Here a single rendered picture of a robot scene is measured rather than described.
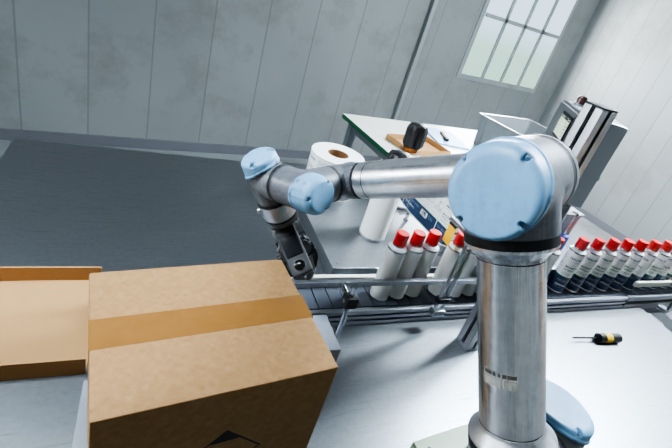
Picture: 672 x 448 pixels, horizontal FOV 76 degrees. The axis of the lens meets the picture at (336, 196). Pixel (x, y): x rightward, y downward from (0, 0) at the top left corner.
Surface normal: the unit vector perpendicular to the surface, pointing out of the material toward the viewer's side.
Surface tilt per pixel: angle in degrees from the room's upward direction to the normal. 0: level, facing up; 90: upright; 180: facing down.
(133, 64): 90
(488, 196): 82
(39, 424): 0
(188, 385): 0
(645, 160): 90
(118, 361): 0
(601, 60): 90
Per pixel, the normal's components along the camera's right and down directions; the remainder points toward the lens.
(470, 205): -0.66, 0.02
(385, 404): 0.26, -0.86
